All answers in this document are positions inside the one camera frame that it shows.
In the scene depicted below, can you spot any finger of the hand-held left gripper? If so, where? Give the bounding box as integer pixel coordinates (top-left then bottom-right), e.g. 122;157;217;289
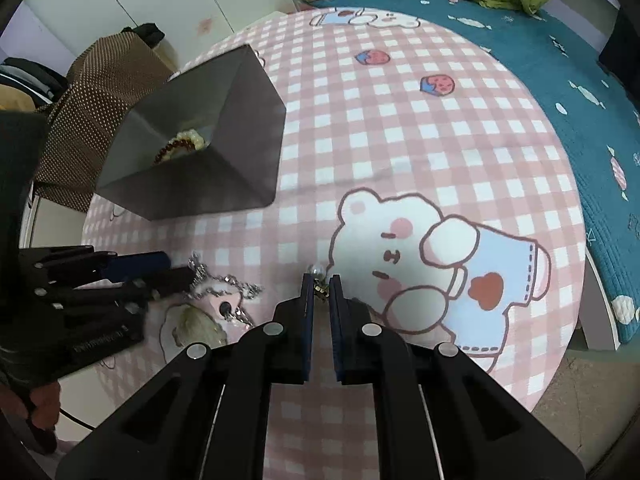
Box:
19;245;172;287
34;266;199;312

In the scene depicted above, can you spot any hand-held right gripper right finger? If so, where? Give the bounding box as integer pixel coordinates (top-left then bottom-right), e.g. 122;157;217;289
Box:
328;273;586;480

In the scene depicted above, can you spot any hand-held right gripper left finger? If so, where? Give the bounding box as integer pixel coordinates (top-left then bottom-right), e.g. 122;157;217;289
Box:
55;272;316;480

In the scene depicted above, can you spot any pale green jade pendant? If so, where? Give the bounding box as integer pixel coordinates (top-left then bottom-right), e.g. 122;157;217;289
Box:
169;306;227;347

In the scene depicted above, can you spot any pearl earring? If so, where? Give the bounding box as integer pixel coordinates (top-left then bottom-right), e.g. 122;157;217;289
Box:
308;263;331;304

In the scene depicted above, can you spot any silver chain necklace pink pendant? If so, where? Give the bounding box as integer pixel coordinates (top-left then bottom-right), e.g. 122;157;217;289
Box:
187;253;264;329

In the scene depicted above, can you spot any dark red bead bracelet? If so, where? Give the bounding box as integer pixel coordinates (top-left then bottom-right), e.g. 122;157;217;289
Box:
151;136;194;166

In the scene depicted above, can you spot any cream bead bracelet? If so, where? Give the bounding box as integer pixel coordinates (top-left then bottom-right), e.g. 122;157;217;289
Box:
171;129;211;152

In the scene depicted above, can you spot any grey metal box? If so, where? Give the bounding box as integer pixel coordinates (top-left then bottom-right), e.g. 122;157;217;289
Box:
95;43;287;221

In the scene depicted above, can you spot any person's left hand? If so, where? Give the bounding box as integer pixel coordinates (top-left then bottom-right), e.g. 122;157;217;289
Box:
24;381;62;432

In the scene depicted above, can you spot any brown dotted cloth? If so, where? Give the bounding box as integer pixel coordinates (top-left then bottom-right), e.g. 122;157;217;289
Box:
32;32;179;214

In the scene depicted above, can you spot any pink checked bear tablecloth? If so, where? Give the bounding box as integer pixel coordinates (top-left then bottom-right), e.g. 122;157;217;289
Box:
80;7;589;480

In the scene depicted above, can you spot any yellow hanging garment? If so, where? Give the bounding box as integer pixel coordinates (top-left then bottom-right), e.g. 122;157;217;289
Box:
0;82;39;112

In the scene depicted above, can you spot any black cloth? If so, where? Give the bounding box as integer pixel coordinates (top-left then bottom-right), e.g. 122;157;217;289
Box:
122;22;166;49

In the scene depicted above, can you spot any black hanging jacket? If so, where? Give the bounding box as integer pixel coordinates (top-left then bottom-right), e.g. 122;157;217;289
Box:
597;6;640;92

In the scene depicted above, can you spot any black cable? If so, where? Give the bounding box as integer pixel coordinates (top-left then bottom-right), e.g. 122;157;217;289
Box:
58;408;97;432

